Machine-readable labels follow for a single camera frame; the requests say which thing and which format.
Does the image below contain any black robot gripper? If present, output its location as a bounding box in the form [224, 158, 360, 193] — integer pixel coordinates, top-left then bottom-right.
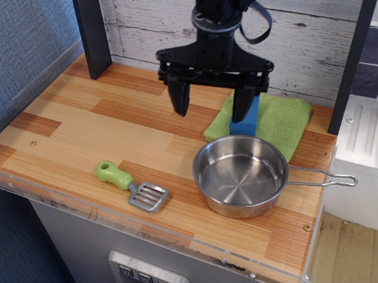
[156, 32, 274, 123]

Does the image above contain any stainless steel pan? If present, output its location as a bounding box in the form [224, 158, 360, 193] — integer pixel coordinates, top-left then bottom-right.
[192, 135, 358, 219]

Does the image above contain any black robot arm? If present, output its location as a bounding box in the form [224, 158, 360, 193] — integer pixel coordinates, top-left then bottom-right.
[156, 0, 274, 123]

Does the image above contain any blue wooden block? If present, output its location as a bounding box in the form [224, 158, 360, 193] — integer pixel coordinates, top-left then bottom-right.
[229, 95, 260, 137]

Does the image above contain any green microfiber cloth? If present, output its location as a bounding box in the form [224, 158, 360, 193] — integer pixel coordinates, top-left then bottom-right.
[204, 93, 311, 162]

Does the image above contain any white ribbed side cabinet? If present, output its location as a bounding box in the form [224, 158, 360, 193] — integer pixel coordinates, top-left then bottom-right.
[323, 95, 378, 230]

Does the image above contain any silver dispenser button panel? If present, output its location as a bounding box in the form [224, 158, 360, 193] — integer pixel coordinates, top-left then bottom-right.
[108, 250, 191, 283]

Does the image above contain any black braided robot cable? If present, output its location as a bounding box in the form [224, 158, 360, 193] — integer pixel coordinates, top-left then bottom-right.
[237, 0, 276, 46]

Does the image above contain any green handled toy spatula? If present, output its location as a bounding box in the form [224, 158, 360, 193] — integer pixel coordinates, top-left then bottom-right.
[95, 161, 169, 212]

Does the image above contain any dark left support post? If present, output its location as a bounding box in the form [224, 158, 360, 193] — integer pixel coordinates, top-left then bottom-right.
[72, 0, 112, 80]

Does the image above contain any dark support post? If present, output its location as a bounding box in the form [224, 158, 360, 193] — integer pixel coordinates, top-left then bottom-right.
[328, 0, 377, 135]
[72, 0, 112, 80]

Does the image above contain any dark right support post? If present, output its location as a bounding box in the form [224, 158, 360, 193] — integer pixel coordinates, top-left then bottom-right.
[328, 0, 377, 135]

